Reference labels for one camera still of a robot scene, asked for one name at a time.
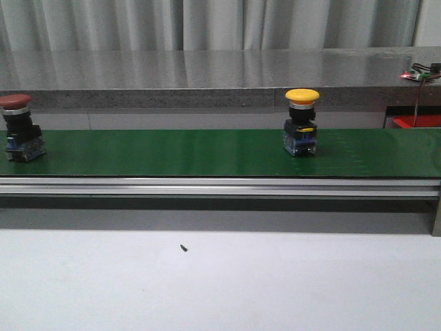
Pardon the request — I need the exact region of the yellow mushroom push button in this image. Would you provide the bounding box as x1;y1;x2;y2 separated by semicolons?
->
283;88;320;157

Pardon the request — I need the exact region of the red plastic bin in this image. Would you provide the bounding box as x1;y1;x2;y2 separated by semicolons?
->
393;114;440;128

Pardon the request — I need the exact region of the white curtain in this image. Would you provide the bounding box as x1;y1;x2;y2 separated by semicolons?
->
1;1;421;52

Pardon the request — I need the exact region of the aluminium conveyor frame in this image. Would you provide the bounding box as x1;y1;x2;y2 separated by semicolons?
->
0;175;441;237

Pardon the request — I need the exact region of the small green circuit board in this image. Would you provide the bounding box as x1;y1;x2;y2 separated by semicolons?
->
400;69;433;82

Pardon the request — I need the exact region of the grey stone counter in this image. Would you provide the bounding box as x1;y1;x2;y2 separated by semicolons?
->
1;47;440;130

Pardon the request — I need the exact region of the red mushroom push button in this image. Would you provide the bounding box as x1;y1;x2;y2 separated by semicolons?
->
1;94;46;162

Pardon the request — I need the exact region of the green conveyor belt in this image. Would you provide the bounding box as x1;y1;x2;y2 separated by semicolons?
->
1;128;440;178

